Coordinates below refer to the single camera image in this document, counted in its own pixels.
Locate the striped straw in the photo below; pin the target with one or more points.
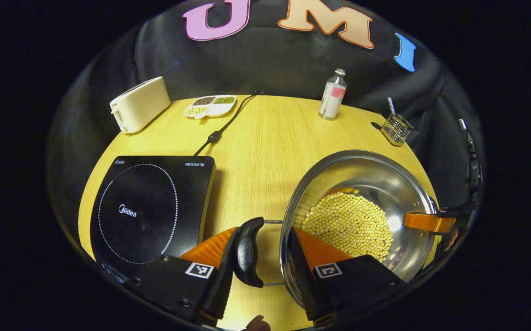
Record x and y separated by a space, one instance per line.
391 105

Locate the clear bottle with pink label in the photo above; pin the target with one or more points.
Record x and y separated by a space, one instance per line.
333 96

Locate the white divided dish of beans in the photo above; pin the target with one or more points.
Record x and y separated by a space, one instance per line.
210 106

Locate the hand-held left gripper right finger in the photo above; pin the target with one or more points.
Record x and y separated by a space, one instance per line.
309 289

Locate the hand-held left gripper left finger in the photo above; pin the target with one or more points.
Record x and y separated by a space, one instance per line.
219 285

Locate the white toaster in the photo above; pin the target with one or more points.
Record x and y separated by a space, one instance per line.
139 105

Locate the black induction cooktop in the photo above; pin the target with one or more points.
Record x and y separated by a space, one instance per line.
150 207

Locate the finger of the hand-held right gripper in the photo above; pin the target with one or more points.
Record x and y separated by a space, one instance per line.
426 222

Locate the pile of yellow soybeans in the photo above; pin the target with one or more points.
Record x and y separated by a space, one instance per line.
348 225

